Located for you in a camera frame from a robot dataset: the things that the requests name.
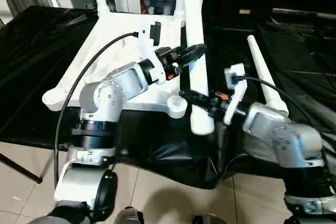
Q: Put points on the white plastic stool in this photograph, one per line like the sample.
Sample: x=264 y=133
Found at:
x=105 y=51

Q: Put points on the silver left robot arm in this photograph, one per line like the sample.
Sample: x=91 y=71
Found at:
x=105 y=95

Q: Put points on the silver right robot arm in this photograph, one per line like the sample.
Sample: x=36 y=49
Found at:
x=283 y=137

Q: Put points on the small yellow label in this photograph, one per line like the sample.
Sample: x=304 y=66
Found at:
x=244 y=11

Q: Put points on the black horizontal bar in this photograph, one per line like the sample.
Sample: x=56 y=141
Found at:
x=302 y=14

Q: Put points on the black glossy mat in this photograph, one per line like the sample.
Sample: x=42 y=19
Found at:
x=31 y=64

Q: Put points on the black metal table leg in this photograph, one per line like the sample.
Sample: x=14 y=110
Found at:
x=21 y=167

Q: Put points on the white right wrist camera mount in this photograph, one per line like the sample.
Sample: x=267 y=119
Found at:
x=236 y=87

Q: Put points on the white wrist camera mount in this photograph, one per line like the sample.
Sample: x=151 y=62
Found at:
x=147 y=40
x=236 y=87

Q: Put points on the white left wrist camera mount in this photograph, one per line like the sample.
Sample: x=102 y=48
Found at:
x=147 y=40

